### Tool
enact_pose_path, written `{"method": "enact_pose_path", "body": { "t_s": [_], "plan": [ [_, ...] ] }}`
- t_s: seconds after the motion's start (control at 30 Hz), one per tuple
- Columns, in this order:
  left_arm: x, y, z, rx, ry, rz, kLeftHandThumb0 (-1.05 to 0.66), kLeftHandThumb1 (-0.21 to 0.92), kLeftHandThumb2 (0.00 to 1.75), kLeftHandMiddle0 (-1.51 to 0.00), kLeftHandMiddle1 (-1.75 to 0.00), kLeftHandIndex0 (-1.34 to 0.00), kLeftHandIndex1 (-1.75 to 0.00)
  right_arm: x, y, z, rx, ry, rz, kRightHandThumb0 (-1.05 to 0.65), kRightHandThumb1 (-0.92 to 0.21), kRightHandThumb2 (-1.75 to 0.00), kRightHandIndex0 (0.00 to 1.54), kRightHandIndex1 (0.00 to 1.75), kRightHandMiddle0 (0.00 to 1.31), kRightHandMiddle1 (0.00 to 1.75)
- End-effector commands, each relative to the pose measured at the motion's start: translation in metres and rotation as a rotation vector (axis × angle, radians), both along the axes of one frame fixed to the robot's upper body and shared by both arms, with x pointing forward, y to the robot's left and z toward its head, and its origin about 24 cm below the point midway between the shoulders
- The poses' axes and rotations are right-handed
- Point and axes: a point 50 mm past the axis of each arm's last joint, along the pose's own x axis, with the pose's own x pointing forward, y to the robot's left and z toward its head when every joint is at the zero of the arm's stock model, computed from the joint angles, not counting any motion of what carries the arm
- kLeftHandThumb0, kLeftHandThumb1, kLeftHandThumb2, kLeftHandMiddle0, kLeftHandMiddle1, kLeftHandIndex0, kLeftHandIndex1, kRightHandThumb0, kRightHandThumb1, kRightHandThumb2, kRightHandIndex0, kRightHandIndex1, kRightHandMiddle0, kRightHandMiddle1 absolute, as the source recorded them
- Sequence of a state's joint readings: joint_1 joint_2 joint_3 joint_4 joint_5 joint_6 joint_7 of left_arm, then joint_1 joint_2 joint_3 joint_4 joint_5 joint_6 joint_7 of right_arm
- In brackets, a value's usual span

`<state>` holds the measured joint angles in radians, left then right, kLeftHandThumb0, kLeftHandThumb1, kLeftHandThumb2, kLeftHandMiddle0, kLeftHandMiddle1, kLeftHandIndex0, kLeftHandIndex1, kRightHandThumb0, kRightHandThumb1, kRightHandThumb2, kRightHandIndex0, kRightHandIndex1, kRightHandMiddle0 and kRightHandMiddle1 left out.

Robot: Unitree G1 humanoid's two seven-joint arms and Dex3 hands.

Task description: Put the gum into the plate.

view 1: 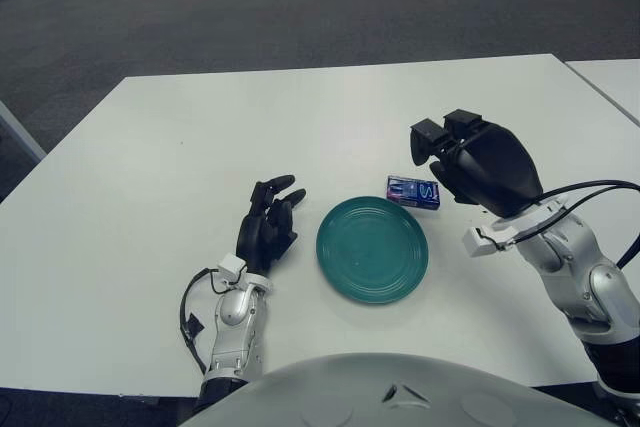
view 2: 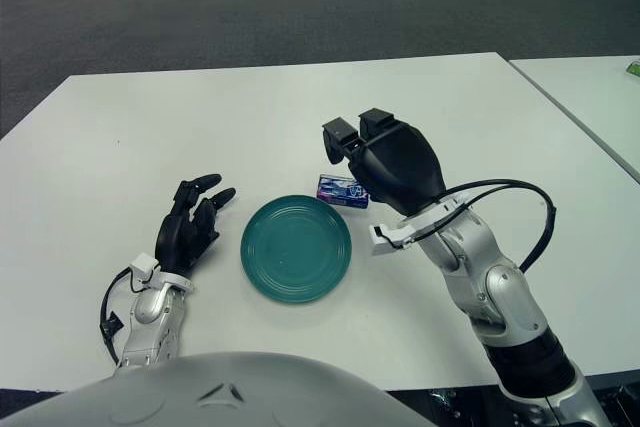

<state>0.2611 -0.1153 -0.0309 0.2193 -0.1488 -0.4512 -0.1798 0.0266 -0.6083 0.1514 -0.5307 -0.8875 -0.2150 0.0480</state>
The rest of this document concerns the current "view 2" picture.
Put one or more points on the small green packet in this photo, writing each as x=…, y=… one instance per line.
x=634, y=68

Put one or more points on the teal ribbed plate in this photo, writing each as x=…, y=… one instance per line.
x=295, y=252

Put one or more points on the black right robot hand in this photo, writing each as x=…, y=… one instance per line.
x=400, y=167

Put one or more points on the blue purple gum pack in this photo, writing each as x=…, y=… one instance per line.
x=337, y=189

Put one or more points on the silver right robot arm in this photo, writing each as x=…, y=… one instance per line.
x=500, y=297

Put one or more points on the grey robot torso shell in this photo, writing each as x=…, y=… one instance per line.
x=175, y=392

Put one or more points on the white neighbouring table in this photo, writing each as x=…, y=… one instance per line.
x=585, y=97

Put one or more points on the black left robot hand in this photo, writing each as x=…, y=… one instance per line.
x=175, y=237

